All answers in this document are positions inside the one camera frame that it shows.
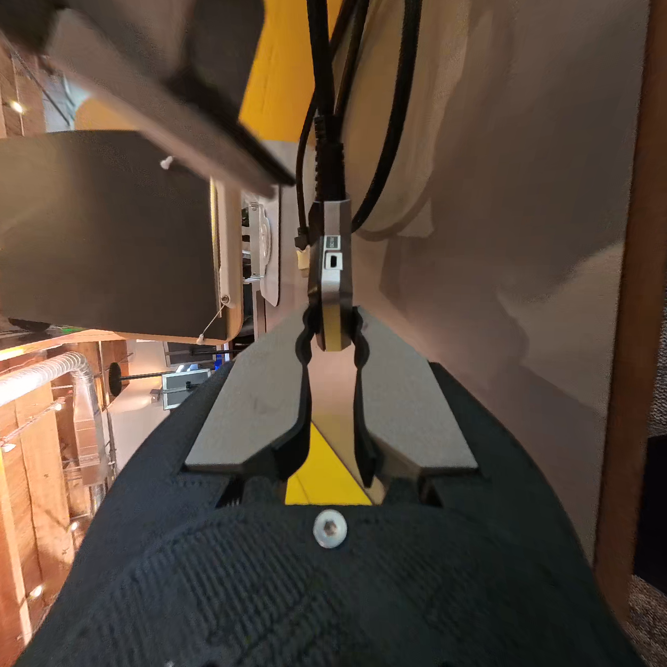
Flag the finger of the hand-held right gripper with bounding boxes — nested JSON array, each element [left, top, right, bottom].
[[47, 10, 278, 199], [68, 0, 298, 187]]

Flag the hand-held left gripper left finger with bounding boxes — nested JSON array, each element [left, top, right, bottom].
[[185, 307, 313, 483]]

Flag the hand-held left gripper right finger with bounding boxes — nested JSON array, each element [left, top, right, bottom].
[[352, 306, 478, 488]]

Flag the yellow plastic bin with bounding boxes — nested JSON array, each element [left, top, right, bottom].
[[286, 422, 373, 505], [240, 0, 321, 144]]

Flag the green plug braided hdmi cable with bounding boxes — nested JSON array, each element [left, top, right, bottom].
[[294, 0, 424, 269]]

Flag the grey framed screen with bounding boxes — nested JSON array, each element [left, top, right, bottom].
[[162, 367, 212, 412]]

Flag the black floor lamp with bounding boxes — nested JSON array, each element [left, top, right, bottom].
[[108, 362, 173, 397]]

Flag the silver air duct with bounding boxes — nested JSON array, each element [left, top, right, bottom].
[[0, 352, 107, 485]]

